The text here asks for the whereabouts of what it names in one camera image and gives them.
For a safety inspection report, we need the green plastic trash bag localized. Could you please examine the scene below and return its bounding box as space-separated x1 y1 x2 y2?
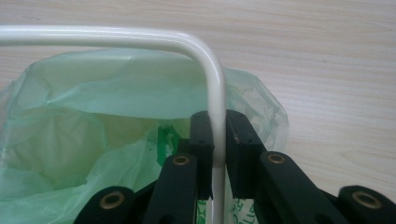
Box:
0 48 290 224

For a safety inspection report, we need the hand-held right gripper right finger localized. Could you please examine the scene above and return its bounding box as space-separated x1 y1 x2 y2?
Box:
225 108 268 199

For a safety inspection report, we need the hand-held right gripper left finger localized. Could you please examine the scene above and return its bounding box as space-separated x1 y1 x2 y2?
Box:
189 109 216 201

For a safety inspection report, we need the cream plastic bin rim frame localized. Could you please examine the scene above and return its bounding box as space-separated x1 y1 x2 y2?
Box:
0 24 227 224

